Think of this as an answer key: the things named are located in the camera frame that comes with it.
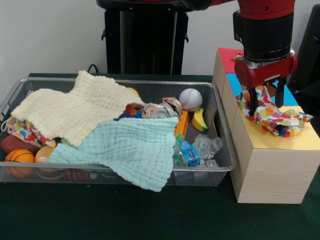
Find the mint waffle cloth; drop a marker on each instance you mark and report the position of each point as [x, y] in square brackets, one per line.
[125, 150]

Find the wooden box with three holes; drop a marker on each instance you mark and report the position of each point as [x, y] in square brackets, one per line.
[270, 175]

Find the yellow foam banana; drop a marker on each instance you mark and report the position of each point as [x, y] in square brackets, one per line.
[198, 121]

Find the small brown football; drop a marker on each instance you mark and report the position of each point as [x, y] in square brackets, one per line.
[15, 143]

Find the crushed printed can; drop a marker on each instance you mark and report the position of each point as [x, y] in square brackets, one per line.
[175, 103]

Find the black upright panel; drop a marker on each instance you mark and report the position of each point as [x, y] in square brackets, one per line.
[307, 50]

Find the crushed bottle with blue label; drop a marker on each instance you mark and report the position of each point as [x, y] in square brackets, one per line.
[190, 152]

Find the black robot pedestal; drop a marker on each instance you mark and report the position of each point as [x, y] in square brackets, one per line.
[145, 50]

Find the cream waffle cloth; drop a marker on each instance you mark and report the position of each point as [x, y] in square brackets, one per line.
[75, 110]

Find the clear crushed bottle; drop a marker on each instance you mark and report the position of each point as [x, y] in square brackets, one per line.
[206, 147]

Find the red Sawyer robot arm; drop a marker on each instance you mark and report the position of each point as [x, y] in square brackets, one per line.
[265, 30]

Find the peach foam ball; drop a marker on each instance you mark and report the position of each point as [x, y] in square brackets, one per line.
[43, 152]

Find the colourful dotted cloth bag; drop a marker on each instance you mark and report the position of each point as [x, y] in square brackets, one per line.
[301, 118]
[267, 112]
[27, 133]

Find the crushed silver can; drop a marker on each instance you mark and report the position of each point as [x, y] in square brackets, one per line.
[156, 113]

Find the white baseball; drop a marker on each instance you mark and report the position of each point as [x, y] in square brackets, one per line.
[191, 99]

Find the orange toy carrot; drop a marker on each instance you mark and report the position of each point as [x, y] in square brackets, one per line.
[182, 125]

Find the small orange basketball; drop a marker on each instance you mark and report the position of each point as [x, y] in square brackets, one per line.
[19, 157]

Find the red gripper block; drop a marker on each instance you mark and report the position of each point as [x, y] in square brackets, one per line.
[265, 73]

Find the dark green table cloth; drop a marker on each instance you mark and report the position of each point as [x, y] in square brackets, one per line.
[312, 91]
[100, 215]

